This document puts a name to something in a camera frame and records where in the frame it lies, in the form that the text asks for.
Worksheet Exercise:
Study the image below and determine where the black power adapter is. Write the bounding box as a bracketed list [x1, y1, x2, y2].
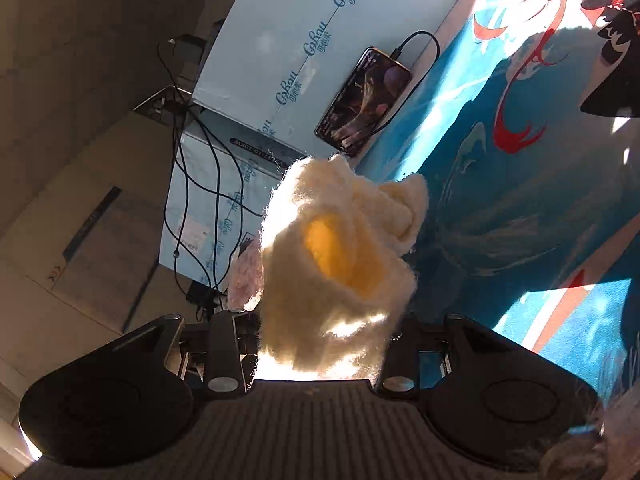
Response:
[169, 35, 207, 63]

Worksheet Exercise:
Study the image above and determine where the black smartphone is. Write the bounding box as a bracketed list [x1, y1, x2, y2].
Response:
[315, 46, 413, 157]

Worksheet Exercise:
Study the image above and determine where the light blue box white label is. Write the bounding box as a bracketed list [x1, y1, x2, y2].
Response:
[159, 117, 307, 306]

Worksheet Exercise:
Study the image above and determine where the light blue cardboard box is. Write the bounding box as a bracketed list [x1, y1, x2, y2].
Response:
[192, 0, 488, 163]

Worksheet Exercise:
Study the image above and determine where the pink knitted garment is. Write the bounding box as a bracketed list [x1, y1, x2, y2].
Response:
[226, 247, 265, 313]

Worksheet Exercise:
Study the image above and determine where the black rectangular device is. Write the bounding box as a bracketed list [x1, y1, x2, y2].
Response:
[186, 282, 223, 313]

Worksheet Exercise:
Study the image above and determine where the black phone charging cable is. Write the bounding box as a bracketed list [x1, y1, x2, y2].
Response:
[342, 31, 441, 153]

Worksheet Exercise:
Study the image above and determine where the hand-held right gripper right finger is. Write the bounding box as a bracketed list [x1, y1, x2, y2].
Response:
[375, 312, 521, 396]

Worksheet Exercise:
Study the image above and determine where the grey fluffy cloth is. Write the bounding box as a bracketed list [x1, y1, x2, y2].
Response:
[537, 390, 640, 480]

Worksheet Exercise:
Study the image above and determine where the black cable with bead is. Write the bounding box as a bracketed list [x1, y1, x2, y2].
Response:
[167, 105, 223, 296]

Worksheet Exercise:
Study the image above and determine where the cream fluffy garment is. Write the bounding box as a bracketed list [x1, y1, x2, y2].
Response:
[255, 154, 431, 378]

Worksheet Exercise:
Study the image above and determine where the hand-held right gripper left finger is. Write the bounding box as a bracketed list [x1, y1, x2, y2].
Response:
[112, 310, 261, 401]

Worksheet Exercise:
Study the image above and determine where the blue printed mat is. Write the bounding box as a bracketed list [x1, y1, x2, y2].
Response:
[350, 0, 640, 411]

